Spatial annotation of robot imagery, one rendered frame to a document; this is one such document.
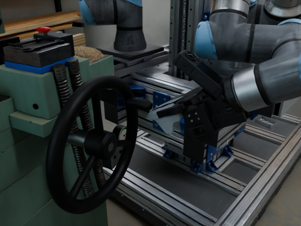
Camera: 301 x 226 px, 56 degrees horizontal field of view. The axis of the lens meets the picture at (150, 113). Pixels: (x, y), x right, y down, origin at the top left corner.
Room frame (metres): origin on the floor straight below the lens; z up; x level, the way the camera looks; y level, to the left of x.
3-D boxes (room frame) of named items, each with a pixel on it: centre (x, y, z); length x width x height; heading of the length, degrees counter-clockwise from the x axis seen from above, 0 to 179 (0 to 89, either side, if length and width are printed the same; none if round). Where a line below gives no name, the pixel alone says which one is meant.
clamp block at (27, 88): (0.58, 0.23, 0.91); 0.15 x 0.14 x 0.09; 153
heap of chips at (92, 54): (0.85, 0.21, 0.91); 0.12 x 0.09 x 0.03; 63
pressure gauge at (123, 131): (0.79, 0.10, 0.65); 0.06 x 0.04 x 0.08; 153
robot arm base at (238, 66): (0.98, -0.28, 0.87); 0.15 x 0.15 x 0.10
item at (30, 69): (0.59, 0.22, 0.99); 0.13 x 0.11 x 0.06; 153
